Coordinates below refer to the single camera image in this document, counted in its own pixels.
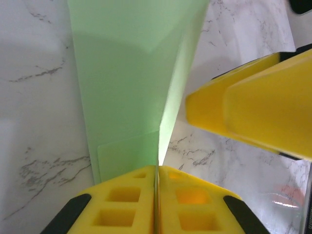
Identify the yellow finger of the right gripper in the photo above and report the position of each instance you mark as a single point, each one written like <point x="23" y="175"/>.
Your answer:
<point x="273" y="107"/>
<point x="207" y="107"/>

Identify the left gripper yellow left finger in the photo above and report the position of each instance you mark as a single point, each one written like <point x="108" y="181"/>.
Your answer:
<point x="117" y="207"/>

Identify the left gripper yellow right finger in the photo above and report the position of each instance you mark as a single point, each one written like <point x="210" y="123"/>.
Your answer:
<point x="195" y="209"/>

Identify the green paper sheet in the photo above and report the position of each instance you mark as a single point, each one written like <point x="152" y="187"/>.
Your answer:
<point x="122" y="73"/>

